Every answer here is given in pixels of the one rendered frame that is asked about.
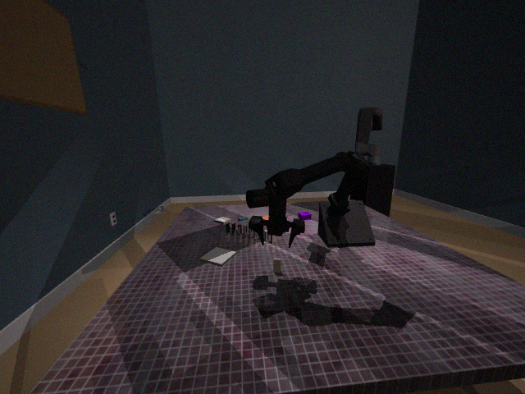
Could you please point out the purple block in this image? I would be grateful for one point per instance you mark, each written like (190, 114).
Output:
(304, 215)

